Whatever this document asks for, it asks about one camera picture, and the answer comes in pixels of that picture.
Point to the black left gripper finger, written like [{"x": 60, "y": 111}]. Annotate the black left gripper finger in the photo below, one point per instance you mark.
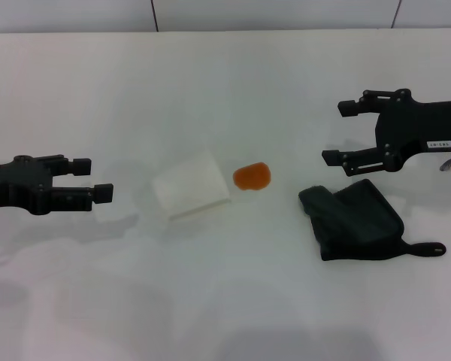
[
  {"x": 80, "y": 167},
  {"x": 71, "y": 197}
]

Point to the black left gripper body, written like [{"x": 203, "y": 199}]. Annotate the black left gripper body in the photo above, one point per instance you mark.
[{"x": 15, "y": 184}]

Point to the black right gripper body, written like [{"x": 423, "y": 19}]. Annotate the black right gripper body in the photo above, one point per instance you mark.
[{"x": 417, "y": 124}]

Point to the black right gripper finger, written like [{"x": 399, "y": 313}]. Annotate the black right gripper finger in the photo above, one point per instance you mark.
[
  {"x": 361, "y": 161},
  {"x": 347, "y": 108}
]

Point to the dark blue rag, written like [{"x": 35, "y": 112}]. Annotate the dark blue rag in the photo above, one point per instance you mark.
[{"x": 353, "y": 222}]

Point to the white paper cup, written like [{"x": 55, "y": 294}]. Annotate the white paper cup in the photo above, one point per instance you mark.
[{"x": 191, "y": 184}]

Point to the orange bread roll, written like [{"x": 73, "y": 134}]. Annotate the orange bread roll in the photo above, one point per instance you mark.
[{"x": 252, "y": 176}]

